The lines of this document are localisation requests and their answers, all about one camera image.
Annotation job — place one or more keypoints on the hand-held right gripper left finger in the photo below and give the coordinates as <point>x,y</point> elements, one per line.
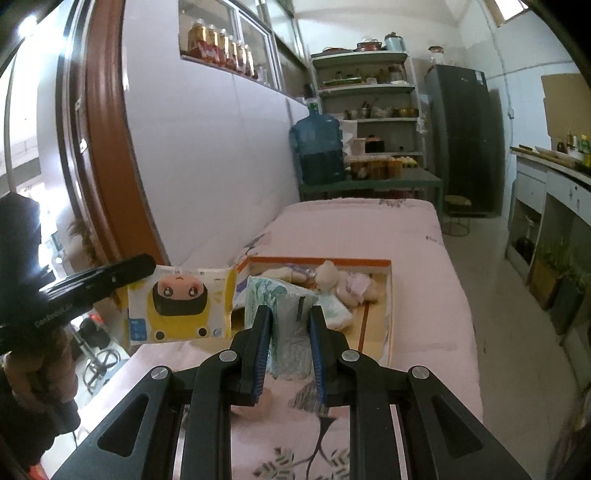
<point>261,350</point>

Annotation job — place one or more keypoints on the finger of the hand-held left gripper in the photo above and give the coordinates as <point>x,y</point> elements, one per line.
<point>120,274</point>

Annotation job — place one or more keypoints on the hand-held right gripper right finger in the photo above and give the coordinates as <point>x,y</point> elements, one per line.
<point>318,350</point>

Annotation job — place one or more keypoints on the green patterned tissue pack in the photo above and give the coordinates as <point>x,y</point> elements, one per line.
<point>291,323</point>

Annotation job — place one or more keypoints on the yellow cartoon tissue pack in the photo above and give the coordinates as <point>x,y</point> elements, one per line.
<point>180,304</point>

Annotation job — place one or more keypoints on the white teddy bear pink dress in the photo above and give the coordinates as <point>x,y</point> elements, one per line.
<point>351,286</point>

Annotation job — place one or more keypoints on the person's left forearm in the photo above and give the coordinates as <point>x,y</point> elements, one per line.
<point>32,429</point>

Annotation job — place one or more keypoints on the white soft pack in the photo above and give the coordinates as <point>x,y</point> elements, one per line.
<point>334,311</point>

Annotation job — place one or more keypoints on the person's left hand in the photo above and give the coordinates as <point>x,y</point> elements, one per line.
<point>32,369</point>

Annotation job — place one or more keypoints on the dried plant bundle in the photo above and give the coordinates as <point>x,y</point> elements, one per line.
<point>85,240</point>

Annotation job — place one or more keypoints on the dark office chair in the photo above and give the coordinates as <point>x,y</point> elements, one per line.
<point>99,350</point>

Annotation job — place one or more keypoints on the brown wooden door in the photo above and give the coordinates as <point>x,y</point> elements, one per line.
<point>106,161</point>

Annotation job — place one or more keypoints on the pink floral blanket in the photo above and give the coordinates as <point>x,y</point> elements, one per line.
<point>425,286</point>

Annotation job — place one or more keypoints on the green low table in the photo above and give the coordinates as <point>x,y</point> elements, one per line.
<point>415,180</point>

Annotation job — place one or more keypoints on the small round stool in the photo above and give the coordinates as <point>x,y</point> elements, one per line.
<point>457,203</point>

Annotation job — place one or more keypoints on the blue water jug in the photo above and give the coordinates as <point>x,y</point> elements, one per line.
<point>318,147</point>

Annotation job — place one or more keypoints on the crates with green plants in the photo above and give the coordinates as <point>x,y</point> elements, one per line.
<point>556,286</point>

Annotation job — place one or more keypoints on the row of amber drink bottles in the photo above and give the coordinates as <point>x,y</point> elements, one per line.
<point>221,48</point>

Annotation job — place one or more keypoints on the dark grey refrigerator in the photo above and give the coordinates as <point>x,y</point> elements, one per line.
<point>461,138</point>

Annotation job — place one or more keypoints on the green shelf rack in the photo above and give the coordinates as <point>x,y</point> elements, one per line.
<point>369,92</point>

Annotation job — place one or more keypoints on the white counter cabinet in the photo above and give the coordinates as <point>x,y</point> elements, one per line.
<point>549,207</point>

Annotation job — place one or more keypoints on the cooking pot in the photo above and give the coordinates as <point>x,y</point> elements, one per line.
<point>369,45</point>

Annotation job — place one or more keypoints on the metal kettle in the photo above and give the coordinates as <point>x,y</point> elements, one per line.
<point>395,43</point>

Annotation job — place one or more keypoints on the bottles on counter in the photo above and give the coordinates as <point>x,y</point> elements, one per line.
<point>577,147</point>

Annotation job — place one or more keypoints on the cardboard sheet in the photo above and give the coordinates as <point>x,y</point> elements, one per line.
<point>568,101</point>

